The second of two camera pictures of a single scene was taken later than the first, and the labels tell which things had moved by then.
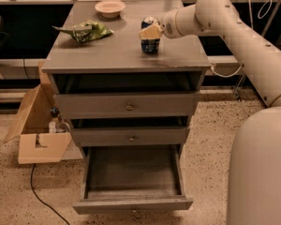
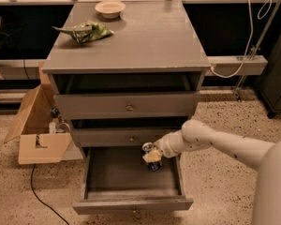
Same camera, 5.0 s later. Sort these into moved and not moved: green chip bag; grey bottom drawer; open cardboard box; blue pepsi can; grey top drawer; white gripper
Moved: white gripper; blue pepsi can
Not moved: grey bottom drawer; green chip bag; open cardboard box; grey top drawer
